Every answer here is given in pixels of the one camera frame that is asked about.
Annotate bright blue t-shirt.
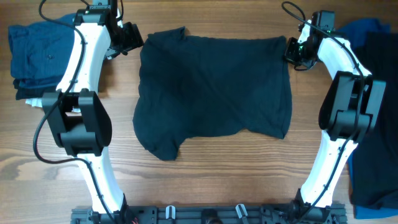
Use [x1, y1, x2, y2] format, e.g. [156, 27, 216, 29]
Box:
[337, 17, 398, 220]

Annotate folded black garment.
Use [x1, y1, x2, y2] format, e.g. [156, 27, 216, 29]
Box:
[13, 80, 56, 100]

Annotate dark green t-shirt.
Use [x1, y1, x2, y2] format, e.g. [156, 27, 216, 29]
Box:
[132, 27, 292, 161]

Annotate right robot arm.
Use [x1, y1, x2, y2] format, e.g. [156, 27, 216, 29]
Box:
[285, 19, 386, 222]

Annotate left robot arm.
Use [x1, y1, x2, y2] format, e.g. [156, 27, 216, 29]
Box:
[41, 1, 144, 223]

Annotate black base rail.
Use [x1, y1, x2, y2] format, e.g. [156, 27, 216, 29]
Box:
[70, 203, 348, 224]

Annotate folded blue shorts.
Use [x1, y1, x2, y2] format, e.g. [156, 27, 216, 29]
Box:
[8, 21, 75, 89]

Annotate folded white garment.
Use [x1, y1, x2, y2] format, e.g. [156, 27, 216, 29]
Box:
[25, 98, 42, 108]

